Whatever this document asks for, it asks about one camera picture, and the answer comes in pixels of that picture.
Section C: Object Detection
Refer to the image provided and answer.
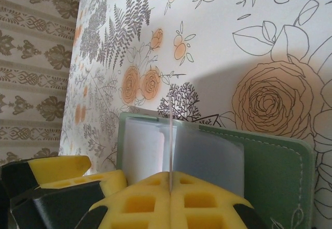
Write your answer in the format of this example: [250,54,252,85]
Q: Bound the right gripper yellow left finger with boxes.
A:
[85,171,172,229]

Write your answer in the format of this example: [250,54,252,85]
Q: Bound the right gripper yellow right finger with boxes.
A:
[170,171,261,229]

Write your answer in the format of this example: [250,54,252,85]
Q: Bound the pale pink credit card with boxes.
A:
[168,95,174,188]

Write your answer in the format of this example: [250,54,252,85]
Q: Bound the green leather card holder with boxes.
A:
[115,111,316,229]

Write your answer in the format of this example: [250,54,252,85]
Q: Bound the floral table cover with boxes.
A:
[59,0,332,229]

